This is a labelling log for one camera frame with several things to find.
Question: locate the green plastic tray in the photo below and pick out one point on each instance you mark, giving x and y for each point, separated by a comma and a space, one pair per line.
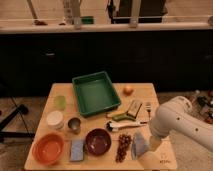
95, 94

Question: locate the green handled peeler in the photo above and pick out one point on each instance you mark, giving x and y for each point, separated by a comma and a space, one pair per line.
121, 117

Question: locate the grey towel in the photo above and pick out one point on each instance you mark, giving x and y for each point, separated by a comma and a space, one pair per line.
139, 146

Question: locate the wooden table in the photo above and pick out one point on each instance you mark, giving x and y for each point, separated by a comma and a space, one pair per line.
162, 159

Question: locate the silver fork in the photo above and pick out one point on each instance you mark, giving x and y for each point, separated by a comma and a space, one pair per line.
148, 109

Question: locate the orange plastic bowl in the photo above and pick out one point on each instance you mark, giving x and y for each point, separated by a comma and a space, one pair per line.
48, 149

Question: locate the bunch of red grapes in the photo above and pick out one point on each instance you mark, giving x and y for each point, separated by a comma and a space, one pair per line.
124, 142

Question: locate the small metal cup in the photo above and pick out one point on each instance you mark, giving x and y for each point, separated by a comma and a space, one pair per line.
74, 125

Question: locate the blue sponge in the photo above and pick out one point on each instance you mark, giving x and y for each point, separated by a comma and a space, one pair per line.
77, 150

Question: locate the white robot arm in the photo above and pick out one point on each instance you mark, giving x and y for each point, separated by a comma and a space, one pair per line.
175, 115

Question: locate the orange fruit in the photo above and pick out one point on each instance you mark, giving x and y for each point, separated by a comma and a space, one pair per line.
128, 90

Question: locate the white round container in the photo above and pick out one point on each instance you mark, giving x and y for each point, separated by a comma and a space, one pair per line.
55, 119

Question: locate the dark red bowl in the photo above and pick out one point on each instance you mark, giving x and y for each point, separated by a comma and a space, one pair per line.
98, 142

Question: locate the light green cup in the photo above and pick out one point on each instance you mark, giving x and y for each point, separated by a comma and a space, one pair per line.
60, 102

